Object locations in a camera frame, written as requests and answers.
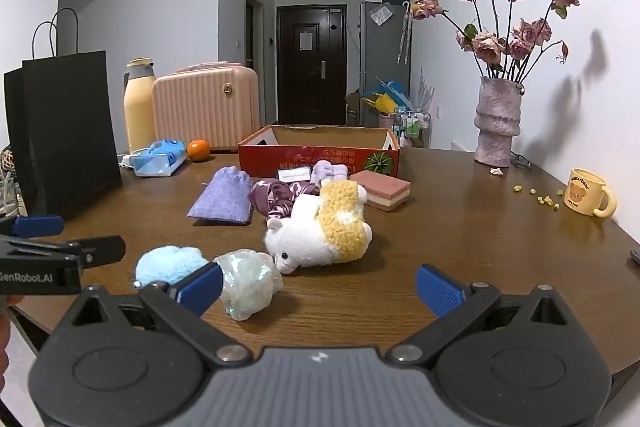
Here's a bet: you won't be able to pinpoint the white paper tag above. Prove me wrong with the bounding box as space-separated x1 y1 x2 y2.
277 167 314 182

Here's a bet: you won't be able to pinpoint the black paper bag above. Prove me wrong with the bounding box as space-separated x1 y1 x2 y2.
4 8 123 220

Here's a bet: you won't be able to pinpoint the dark purple satin scrunchie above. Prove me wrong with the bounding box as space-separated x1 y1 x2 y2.
248 179 321 220

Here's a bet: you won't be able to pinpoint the yellow bag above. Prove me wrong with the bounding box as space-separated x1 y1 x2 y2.
361 93 396 115

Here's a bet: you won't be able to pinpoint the scattered yellow crumbs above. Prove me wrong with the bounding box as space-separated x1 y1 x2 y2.
513 185 563 208

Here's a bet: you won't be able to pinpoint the wire trolley cart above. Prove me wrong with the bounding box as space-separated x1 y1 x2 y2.
392 107 432 148

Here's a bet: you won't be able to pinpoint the grey refrigerator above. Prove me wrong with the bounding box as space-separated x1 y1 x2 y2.
359 0 412 128

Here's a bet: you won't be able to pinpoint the blue tissue pack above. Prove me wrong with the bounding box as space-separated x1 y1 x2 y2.
131 138 190 178

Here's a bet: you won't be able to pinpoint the white cables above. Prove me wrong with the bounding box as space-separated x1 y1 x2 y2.
0 172 23 212

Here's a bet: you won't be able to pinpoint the yellow bear mug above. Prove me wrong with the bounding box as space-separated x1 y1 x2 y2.
563 168 617 218

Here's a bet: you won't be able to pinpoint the orange fruit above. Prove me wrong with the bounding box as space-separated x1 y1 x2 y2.
187 139 211 162

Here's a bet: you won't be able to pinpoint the dark wooden door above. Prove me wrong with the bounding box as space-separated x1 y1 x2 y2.
276 4 348 126

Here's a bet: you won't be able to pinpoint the purple fabric pouch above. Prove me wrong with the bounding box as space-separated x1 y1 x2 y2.
187 167 252 225

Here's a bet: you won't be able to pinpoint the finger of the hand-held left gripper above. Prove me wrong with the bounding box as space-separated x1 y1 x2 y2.
75 235 127 266
0 215 66 238

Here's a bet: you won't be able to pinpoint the purple textured vase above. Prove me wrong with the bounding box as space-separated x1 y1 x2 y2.
473 76 525 168

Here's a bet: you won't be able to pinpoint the pink layered sponge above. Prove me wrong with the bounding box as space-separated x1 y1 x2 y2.
348 170 412 211

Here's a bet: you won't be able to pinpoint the clear soft pack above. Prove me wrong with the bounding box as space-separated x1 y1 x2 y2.
214 249 283 322

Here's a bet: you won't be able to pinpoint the red cardboard box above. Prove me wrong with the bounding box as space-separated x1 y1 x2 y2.
237 124 402 180

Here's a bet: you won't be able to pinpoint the bunch of dried pink roses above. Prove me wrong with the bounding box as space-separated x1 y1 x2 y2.
410 0 582 84

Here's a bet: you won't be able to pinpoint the white and yellow plush toy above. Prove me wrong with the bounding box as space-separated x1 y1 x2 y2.
264 179 373 275

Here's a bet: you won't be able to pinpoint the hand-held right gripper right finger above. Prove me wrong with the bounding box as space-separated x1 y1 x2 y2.
387 264 588 365

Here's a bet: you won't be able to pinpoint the yellow thermos bottle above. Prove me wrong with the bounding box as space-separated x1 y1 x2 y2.
123 58 158 154

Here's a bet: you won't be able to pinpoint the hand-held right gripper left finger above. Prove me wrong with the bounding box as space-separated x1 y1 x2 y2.
50 263 253 368

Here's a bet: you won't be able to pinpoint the lavender scrunchie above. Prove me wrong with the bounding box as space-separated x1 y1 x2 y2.
311 160 351 184

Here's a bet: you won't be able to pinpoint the hanging white umbrellas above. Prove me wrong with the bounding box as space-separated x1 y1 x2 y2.
397 2 415 65

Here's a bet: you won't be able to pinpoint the light blue fluffy cloth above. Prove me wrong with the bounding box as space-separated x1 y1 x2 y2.
134 245 211 289

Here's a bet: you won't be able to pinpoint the pink ribbed suitcase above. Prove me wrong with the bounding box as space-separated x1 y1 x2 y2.
151 62 261 152

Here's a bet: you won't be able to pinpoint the blue folded plastic item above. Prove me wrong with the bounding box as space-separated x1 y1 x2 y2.
367 77 416 108

